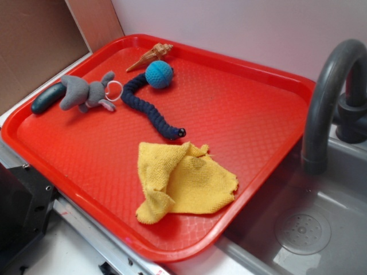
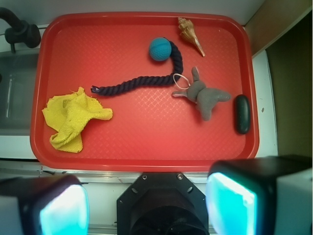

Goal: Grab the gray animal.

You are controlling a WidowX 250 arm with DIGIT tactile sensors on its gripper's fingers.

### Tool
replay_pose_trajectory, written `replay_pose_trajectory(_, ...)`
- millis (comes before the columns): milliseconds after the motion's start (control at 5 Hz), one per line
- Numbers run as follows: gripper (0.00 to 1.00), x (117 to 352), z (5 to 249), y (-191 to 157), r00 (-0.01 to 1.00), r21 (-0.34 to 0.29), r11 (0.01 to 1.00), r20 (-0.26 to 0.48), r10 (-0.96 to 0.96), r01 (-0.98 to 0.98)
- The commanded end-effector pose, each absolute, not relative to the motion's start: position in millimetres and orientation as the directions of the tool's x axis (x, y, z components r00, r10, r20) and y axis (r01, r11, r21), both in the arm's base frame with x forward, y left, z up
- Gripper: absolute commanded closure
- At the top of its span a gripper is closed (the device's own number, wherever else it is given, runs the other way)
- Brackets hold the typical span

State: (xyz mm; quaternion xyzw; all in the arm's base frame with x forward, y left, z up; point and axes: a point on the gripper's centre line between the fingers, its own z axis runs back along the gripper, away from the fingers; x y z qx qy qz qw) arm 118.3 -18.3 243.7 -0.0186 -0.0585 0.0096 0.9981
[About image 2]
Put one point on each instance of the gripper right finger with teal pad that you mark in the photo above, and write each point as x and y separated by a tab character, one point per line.
261	196

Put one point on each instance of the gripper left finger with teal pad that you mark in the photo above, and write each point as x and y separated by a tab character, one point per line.
55	205

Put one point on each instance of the gray plush animal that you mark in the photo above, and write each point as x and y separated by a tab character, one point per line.
205	98

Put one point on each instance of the yellow crumpled cloth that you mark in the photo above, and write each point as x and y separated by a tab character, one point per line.
68	115

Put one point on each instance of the black smooth stone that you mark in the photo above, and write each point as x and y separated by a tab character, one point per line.
242	114

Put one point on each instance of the red plastic tray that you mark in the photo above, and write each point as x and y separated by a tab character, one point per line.
150	130

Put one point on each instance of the stainless steel sink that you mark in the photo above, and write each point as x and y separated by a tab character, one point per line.
17	82

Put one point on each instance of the black faucet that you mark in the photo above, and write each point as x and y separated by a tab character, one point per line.
20	31

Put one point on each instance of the golden spiral seashell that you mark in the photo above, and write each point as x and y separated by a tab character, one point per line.
187	32

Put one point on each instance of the black octagonal mount plate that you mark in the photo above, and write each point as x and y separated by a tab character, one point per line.
162	204

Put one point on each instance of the blue ball rope toy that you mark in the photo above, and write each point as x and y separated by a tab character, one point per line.
160	49

